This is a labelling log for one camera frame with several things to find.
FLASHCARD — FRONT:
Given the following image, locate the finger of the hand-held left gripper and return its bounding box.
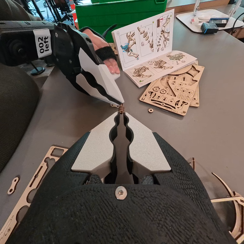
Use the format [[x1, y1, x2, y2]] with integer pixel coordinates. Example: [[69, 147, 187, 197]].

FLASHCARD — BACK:
[[76, 73, 120, 105], [78, 47, 125, 105]]

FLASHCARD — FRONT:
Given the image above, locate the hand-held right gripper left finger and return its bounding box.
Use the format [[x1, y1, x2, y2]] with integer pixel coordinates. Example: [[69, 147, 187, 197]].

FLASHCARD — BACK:
[[71, 111, 122, 184]]

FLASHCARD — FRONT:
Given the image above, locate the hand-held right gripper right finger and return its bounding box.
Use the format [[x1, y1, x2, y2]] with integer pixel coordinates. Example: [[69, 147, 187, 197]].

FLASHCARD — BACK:
[[123, 112, 171, 184]]

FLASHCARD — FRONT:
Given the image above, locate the person's left forearm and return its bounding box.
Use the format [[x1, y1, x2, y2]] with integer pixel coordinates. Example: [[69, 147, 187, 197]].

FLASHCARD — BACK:
[[0, 0, 42, 22]]

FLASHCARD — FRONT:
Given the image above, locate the small wooden link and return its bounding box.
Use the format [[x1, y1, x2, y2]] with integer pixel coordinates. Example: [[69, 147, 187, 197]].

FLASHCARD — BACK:
[[7, 177, 20, 195]]

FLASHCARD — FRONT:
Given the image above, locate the wooden parts sheet with wheels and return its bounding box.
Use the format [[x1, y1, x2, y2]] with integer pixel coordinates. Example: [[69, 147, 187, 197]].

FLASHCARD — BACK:
[[108, 42, 119, 56]]

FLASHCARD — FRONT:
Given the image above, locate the wooden parts sheet with gears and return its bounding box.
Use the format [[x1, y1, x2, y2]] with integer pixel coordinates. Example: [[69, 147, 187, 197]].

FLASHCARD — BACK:
[[139, 74, 200, 117]]

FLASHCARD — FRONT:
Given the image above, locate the wooden parts sheet with slots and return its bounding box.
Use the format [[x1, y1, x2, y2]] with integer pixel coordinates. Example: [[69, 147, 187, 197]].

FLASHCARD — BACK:
[[168, 60, 205, 108]]

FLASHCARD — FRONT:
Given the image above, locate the partly built wooden model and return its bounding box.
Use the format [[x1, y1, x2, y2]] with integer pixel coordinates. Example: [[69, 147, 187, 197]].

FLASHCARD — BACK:
[[188, 157, 244, 244]]

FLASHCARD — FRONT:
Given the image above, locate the person's left hand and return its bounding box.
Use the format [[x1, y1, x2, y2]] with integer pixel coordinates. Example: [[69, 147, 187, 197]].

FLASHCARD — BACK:
[[79, 27, 121, 75]]

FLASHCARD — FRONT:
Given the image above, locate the black round stand base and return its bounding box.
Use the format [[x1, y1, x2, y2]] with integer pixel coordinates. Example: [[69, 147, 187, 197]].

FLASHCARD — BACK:
[[30, 61, 46, 76]]

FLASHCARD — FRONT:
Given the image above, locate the orange traffic cone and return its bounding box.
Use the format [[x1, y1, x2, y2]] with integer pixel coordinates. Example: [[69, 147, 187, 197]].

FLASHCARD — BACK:
[[68, 0, 79, 28]]

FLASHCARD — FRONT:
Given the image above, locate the assembly instruction booklet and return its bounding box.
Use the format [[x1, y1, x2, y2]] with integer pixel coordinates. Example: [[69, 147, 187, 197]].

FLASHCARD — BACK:
[[111, 9, 198, 88]]

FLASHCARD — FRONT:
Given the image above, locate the green plastic bin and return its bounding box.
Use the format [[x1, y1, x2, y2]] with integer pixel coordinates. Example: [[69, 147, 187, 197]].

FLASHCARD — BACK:
[[75, 0, 168, 43]]

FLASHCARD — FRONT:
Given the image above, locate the white tray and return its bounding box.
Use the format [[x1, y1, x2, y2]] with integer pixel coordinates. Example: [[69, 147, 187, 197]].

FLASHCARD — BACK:
[[176, 8, 244, 34]]

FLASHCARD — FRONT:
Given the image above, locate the black and blue box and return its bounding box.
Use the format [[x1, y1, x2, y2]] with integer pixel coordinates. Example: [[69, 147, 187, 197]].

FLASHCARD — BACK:
[[200, 22, 219, 35]]

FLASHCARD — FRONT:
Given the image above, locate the dark flat device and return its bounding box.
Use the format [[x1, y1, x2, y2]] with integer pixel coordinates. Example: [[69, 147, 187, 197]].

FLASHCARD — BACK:
[[209, 18, 229, 27]]

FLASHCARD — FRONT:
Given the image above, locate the emptied wooden parts frame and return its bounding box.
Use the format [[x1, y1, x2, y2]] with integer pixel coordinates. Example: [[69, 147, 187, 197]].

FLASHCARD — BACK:
[[0, 145, 69, 241]]

